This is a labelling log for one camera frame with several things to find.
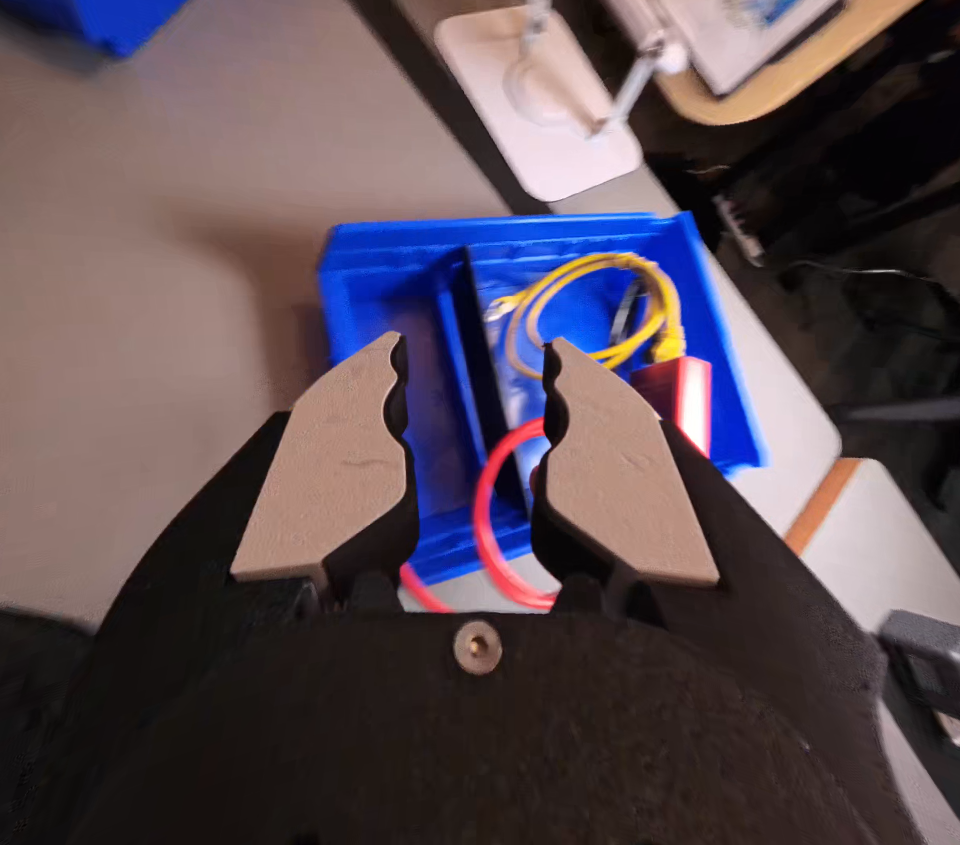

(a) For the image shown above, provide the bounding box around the red metal ethernet switch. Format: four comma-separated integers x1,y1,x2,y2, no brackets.
628,356,712,460

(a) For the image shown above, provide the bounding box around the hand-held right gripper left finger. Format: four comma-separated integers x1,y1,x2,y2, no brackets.
230,331,420,610

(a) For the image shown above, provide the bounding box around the red ethernet cable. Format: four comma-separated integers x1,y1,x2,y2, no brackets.
397,416,564,614

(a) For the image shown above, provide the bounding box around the white power strip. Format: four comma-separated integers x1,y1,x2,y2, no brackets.
712,192,766,265

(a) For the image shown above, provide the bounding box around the black bin divider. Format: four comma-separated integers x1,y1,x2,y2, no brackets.
450,247,530,516

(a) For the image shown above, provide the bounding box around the black mesh chair armrest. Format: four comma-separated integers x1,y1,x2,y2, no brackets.
0,608,99,845

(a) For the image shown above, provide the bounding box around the yellow ethernet cable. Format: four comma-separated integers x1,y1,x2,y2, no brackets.
486,252,687,381

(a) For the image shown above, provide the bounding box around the black ethernet cable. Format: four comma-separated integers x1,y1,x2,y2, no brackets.
607,278,650,344

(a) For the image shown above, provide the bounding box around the white stand base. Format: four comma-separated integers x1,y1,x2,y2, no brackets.
435,5,645,203

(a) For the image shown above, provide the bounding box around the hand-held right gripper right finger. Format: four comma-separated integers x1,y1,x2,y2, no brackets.
528,337,721,610

